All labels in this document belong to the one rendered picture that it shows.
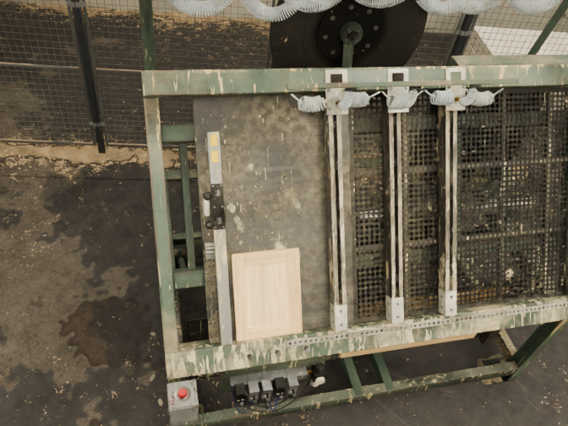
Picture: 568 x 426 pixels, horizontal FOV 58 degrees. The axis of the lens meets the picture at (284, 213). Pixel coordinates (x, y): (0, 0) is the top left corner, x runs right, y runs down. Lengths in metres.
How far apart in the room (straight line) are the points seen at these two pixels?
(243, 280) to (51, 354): 1.58
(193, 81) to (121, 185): 2.35
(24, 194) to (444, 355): 3.33
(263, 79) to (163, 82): 0.41
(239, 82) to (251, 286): 0.90
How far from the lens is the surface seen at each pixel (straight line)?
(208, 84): 2.19
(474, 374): 3.54
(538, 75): 2.83
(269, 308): 2.42
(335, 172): 2.37
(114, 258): 3.91
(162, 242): 2.26
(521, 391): 3.85
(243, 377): 2.54
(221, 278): 2.32
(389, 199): 2.46
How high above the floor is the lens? 3.02
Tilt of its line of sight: 46 degrees down
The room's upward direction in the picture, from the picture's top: 9 degrees clockwise
